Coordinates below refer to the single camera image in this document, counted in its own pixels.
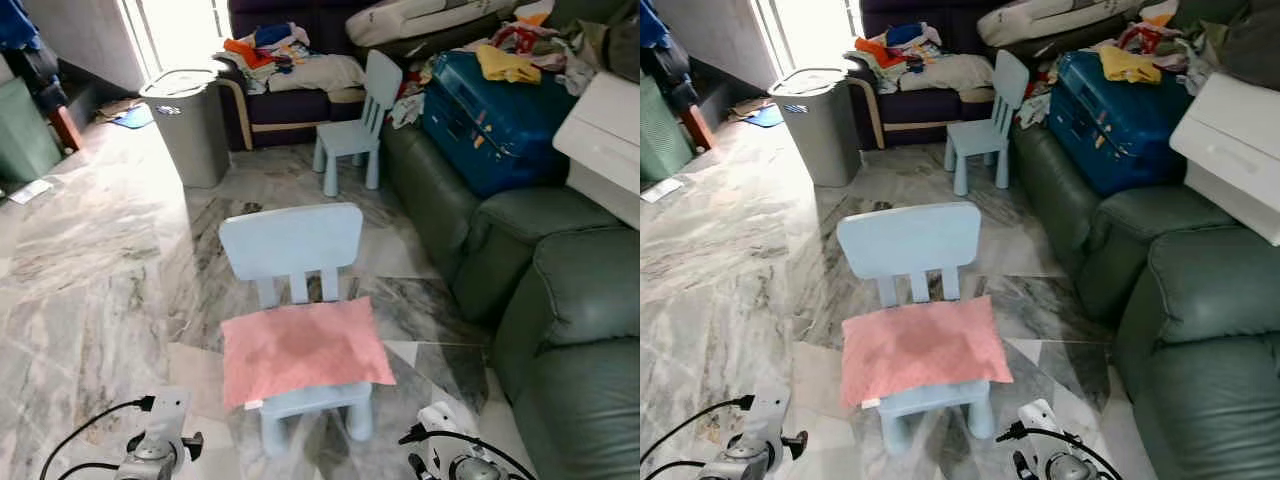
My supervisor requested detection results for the pink fleece pillow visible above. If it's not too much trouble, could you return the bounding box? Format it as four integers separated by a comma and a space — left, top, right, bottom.
840, 294, 1015, 409
219, 294, 397, 410

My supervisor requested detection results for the dark purple sofa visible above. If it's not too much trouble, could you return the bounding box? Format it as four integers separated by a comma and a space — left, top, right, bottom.
845, 0, 1031, 153
214, 0, 401, 153

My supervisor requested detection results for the light blue child chair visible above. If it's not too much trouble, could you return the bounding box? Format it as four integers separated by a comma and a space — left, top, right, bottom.
312, 49, 404, 198
217, 202, 378, 458
836, 201, 996, 458
943, 49, 1031, 198

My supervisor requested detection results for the grey plastic bin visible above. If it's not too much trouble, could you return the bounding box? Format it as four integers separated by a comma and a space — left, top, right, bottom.
139, 67, 232, 190
768, 67, 863, 189

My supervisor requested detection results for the blue floor mat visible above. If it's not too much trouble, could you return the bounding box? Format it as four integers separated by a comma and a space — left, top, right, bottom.
108, 102, 157, 132
742, 100, 787, 130

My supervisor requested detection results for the brown wooden furniture leg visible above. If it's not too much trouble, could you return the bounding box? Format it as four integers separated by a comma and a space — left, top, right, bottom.
682, 103, 717, 154
48, 103, 85, 154

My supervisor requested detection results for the dark green ribbed crate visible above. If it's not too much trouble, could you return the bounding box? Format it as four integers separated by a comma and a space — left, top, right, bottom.
0, 77, 64, 187
640, 75, 697, 187

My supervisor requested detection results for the white plastic box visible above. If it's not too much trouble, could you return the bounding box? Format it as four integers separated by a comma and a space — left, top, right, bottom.
1168, 70, 1280, 248
552, 70, 641, 230

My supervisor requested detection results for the colourful clothes pile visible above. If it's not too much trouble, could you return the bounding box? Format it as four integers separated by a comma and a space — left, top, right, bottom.
852, 21, 996, 95
221, 21, 367, 95

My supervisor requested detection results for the blue hard suitcase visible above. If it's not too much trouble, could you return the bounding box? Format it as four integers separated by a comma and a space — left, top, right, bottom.
419, 50, 581, 199
1048, 50, 1196, 198

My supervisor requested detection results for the blue hanging jacket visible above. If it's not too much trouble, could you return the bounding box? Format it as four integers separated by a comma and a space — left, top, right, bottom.
0, 0, 67, 113
640, 0, 701, 113

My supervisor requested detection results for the mixed clothes heap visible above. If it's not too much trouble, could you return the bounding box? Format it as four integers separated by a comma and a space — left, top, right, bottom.
395, 0, 641, 129
1020, 0, 1280, 129

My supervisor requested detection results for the yellow cloth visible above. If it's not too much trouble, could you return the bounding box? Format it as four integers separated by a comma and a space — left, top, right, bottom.
474, 44, 543, 86
1098, 45, 1164, 85

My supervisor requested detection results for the beige rolled mattress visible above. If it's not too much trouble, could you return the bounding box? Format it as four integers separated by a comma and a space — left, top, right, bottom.
344, 0, 533, 50
975, 0, 1151, 50

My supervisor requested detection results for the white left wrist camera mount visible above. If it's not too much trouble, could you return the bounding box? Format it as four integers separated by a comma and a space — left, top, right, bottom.
745, 387, 793, 443
139, 387, 192, 443

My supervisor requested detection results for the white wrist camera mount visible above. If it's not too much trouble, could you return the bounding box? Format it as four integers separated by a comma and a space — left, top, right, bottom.
417, 401, 473, 473
139, 387, 192, 443
745, 387, 793, 443
1017, 398, 1063, 469

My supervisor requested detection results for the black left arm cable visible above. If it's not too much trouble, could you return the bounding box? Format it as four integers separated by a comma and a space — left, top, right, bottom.
40, 395, 158, 480
640, 395, 758, 480

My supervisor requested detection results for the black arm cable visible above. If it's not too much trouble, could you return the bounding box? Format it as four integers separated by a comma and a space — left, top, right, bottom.
995, 422, 1151, 480
40, 395, 158, 480
398, 424, 541, 480
640, 395, 758, 480

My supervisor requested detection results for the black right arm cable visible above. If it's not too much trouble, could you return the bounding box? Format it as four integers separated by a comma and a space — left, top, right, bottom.
995, 422, 1151, 480
398, 424, 541, 480

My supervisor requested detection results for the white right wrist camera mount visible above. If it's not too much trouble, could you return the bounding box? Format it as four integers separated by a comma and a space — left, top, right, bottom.
417, 401, 473, 473
1017, 398, 1063, 469

